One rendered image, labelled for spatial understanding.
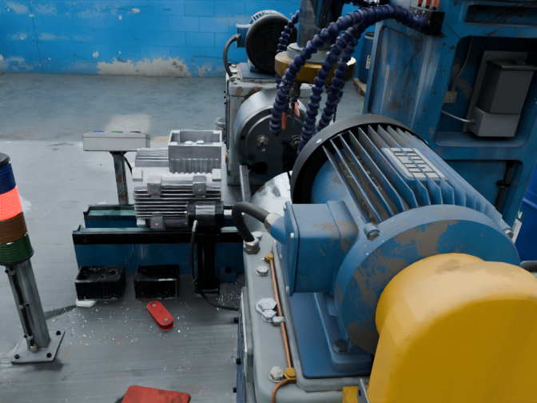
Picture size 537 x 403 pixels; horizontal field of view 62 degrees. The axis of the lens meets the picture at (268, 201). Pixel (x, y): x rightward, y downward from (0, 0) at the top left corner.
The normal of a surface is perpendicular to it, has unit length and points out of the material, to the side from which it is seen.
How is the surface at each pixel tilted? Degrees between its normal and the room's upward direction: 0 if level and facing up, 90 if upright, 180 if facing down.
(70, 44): 90
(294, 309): 0
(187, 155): 90
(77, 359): 0
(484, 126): 90
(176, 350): 0
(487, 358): 90
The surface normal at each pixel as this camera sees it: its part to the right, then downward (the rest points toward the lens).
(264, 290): 0.05, -0.88
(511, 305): 0.10, 0.48
